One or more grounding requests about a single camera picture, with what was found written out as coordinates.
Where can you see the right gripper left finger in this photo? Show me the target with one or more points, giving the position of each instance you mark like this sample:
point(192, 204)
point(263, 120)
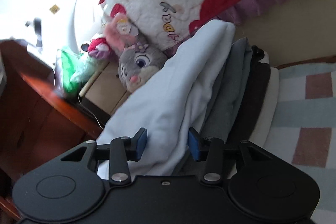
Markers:
point(119, 152)

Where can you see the dark brown folded garment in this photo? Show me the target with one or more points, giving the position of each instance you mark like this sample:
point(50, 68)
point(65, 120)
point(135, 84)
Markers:
point(252, 101)

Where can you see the cream folded garment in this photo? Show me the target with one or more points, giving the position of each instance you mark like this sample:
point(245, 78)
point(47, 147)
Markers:
point(262, 128)

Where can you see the green plastic bag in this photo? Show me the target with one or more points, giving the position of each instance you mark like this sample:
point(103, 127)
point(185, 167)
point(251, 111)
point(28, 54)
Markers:
point(72, 71)

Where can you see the dark wooden dresser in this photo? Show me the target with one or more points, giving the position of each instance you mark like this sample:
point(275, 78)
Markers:
point(36, 124)

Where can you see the grey bunny plush toy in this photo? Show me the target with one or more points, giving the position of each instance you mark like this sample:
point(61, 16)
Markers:
point(138, 63)

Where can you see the checkered floor rug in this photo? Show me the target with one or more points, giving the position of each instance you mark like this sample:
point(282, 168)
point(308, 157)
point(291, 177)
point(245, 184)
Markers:
point(303, 128)

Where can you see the pink plush toy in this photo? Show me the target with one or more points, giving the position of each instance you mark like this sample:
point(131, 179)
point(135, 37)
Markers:
point(117, 35)

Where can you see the grey folded towel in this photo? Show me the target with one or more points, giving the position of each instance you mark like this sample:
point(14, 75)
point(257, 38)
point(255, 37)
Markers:
point(228, 92)

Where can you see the white long-sleeve shirt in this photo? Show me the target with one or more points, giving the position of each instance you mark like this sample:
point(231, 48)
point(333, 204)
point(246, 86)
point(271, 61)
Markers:
point(173, 100)

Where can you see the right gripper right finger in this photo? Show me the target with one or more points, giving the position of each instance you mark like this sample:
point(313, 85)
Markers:
point(219, 158)

